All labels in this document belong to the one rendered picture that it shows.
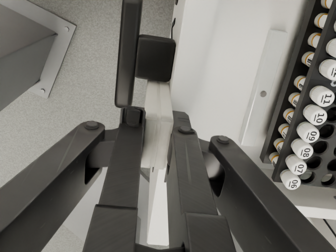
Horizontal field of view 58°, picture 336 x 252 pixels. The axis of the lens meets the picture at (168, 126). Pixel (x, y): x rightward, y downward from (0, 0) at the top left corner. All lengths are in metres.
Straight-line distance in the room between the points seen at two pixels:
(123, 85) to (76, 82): 0.99
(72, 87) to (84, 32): 0.21
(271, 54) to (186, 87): 0.11
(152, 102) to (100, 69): 0.99
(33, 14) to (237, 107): 0.96
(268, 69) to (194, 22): 0.12
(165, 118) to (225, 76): 0.14
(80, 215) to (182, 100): 1.30
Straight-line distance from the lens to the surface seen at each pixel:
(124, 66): 0.20
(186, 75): 0.18
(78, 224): 1.50
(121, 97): 0.21
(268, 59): 0.28
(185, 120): 0.17
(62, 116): 1.26
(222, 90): 0.29
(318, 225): 0.39
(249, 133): 0.30
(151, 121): 0.15
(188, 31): 0.18
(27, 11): 1.18
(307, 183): 0.28
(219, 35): 0.28
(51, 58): 1.18
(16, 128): 1.35
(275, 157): 0.28
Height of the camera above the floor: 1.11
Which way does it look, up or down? 65 degrees down
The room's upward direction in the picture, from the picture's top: 176 degrees clockwise
